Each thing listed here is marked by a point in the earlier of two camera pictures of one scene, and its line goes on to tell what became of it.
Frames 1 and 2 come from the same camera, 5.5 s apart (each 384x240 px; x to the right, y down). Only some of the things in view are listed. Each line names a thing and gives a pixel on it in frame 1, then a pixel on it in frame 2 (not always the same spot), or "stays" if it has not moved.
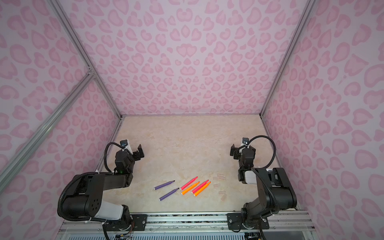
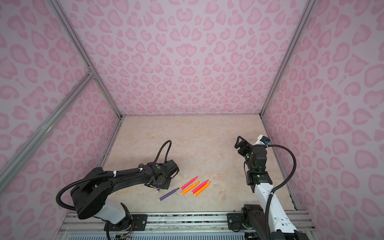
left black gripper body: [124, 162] → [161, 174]
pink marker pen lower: [199, 187] stays
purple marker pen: [160, 199] stays
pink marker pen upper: [188, 183] stays
